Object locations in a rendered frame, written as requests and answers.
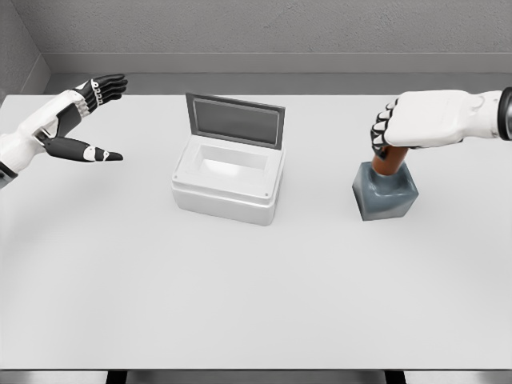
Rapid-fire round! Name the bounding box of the white box with open lid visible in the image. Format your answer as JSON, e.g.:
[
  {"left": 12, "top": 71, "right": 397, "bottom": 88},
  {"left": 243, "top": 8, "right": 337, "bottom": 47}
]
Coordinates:
[{"left": 170, "top": 92, "right": 287, "bottom": 228}]

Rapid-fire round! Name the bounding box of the grey stamp with brown handle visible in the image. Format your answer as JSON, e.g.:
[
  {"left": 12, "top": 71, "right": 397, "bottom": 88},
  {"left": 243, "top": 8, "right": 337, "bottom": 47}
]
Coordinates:
[{"left": 351, "top": 143, "right": 420, "bottom": 222}]

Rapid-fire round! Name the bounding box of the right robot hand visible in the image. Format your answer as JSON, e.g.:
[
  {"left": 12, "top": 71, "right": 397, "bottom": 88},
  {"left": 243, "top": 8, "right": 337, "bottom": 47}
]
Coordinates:
[{"left": 369, "top": 90, "right": 481, "bottom": 161}]

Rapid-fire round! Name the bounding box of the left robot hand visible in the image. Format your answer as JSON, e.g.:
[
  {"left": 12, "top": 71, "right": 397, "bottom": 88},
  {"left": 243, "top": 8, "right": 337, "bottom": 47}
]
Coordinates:
[{"left": 19, "top": 74, "right": 129, "bottom": 164}]

